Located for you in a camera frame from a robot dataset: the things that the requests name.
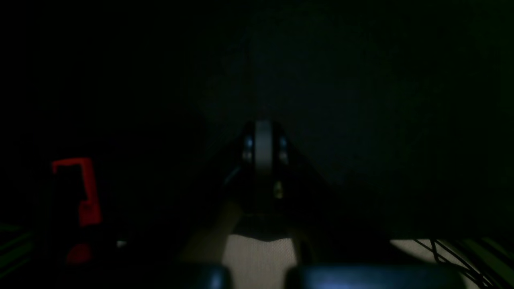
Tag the black table cloth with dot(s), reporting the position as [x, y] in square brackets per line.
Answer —
[405, 108]

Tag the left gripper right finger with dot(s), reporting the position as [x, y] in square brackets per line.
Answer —
[327, 227]

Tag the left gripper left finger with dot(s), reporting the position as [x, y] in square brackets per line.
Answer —
[209, 210]

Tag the orange black clamp left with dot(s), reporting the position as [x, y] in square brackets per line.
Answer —
[81, 213]

